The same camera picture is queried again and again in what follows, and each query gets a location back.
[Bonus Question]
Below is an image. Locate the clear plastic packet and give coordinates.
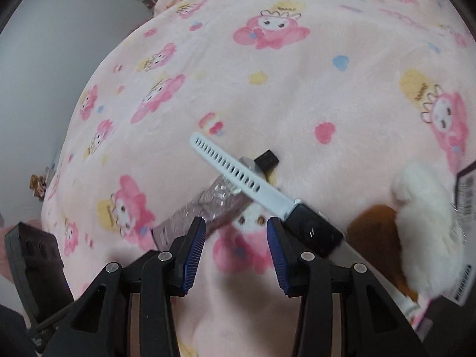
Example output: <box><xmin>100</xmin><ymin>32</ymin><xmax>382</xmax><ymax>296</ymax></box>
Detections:
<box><xmin>152</xmin><ymin>156</ymin><xmax>261</xmax><ymax>250</ymax></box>

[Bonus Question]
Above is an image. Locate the small black box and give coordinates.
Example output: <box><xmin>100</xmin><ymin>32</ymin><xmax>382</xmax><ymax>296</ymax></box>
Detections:
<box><xmin>255</xmin><ymin>149</ymin><xmax>280</xmax><ymax>172</ymax></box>

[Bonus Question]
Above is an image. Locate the pink white packet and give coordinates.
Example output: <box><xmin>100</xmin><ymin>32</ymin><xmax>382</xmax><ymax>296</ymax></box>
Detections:
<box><xmin>394</xmin><ymin>290</ymin><xmax>436</xmax><ymax>341</ymax></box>

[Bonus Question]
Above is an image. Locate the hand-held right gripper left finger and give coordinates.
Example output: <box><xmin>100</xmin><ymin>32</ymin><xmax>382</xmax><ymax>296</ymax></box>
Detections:
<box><xmin>43</xmin><ymin>216</ymin><xmax>207</xmax><ymax>357</ymax></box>

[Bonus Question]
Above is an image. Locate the small brown figurine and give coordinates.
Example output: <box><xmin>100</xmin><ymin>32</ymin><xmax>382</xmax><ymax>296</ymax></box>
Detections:
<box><xmin>30</xmin><ymin>167</ymin><xmax>56</xmax><ymax>202</ymax></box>

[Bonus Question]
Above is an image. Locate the white plush toy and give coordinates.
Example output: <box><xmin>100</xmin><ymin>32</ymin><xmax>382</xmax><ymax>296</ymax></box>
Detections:
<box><xmin>393</xmin><ymin>162</ymin><xmax>467</xmax><ymax>298</ymax></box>

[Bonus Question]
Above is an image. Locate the pink printed blanket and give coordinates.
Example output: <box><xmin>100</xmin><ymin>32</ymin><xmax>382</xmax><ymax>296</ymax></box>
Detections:
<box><xmin>39</xmin><ymin>0</ymin><xmax>476</xmax><ymax>357</ymax></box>

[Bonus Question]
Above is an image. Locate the black storage box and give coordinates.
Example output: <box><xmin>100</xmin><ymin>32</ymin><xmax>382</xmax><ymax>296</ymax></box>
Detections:
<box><xmin>444</xmin><ymin>167</ymin><xmax>476</xmax><ymax>307</ymax></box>

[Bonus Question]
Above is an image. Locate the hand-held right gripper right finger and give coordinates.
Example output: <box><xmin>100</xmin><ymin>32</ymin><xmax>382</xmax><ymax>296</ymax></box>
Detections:
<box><xmin>266</xmin><ymin>216</ymin><xmax>425</xmax><ymax>357</ymax></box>

